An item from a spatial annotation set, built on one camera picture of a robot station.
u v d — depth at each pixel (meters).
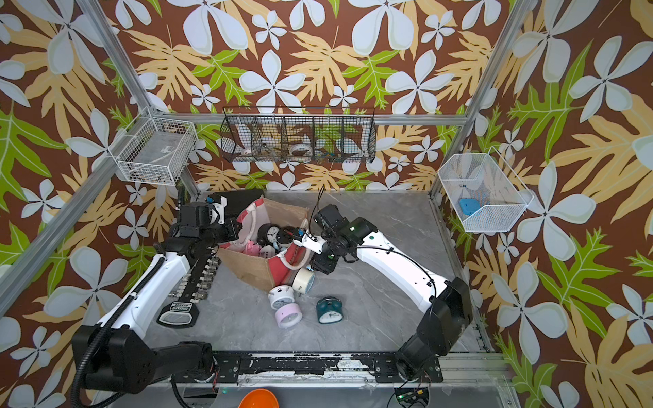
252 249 0.89
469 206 0.80
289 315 0.78
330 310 0.78
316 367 0.75
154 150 0.87
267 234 0.95
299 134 0.97
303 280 0.85
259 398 0.66
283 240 0.93
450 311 0.41
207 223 0.66
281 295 0.81
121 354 0.39
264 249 0.92
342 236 0.55
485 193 0.83
